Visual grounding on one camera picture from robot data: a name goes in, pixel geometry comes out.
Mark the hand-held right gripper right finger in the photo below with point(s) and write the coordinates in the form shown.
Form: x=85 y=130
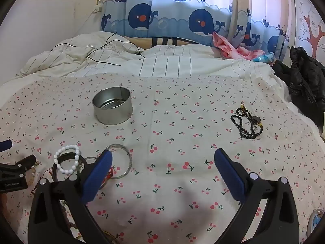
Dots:
x=229 y=175

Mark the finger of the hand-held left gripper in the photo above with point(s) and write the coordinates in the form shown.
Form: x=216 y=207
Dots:
x=5 y=146
x=17 y=167

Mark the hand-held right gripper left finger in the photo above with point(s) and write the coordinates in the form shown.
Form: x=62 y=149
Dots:
x=97 y=178

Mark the silver bangle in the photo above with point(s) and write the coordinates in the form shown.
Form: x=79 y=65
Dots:
x=129 y=157

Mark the round metal tin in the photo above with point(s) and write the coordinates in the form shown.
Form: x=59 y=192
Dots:
x=114 y=114

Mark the cherry print bedsheet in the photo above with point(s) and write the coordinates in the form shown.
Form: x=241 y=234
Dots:
x=177 y=132

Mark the round white blue object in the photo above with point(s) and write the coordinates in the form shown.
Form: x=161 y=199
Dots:
x=316 y=219

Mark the black jacket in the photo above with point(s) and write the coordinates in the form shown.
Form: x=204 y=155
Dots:
x=304 y=81

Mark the blue packet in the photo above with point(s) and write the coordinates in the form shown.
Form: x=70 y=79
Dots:
x=264 y=58

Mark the white striped duvet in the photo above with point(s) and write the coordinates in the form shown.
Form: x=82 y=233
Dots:
x=177 y=63

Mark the pink cloth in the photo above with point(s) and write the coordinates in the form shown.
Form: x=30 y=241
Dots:
x=228 y=48

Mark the beige striped pillow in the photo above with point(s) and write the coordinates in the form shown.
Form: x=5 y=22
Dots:
x=162 y=42

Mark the whale print curtain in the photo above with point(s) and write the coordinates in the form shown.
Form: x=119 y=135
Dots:
x=177 y=17

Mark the tree wall sticker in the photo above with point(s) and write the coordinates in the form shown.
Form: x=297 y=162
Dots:
x=314 y=40

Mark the white wall socket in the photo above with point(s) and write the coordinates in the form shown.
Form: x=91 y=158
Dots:
x=99 y=3

